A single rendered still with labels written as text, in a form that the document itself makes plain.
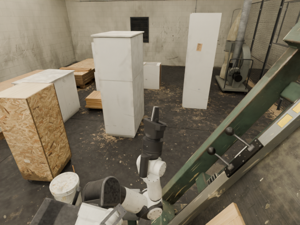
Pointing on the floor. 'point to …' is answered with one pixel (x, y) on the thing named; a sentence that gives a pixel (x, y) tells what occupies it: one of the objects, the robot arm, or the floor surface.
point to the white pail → (65, 187)
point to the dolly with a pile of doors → (93, 101)
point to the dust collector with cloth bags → (235, 62)
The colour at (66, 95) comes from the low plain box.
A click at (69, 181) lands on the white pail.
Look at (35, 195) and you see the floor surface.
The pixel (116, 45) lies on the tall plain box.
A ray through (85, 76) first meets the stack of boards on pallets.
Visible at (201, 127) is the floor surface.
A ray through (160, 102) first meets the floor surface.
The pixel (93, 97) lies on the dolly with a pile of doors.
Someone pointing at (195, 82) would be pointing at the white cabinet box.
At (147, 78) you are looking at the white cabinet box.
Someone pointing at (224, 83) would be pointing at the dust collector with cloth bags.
